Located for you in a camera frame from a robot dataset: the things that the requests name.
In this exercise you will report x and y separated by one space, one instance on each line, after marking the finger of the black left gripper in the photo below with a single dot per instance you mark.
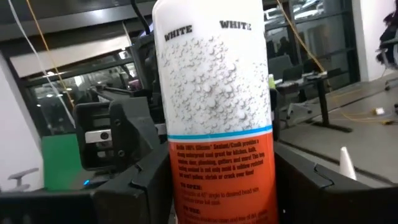
133 130

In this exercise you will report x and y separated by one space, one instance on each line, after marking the person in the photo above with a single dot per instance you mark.
388 31

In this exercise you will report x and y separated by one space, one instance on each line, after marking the grey office chair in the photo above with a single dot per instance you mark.
21 174

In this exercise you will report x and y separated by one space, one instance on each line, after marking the black-legged office desk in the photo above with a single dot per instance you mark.
323 102

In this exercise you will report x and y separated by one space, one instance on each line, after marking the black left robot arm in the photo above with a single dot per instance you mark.
146 62

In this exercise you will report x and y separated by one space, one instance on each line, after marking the green panel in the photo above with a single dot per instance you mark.
60 161

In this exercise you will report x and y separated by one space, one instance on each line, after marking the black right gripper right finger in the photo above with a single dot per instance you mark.
326 199

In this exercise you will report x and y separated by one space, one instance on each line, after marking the yellow-green bottle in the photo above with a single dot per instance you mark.
271 81

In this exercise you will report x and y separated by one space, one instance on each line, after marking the orange white sealant tube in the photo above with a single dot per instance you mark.
217 93
346 166

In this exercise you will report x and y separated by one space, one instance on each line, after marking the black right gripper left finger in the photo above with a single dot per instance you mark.
130 199

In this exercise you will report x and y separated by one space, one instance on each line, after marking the white power adapter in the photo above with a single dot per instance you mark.
378 111

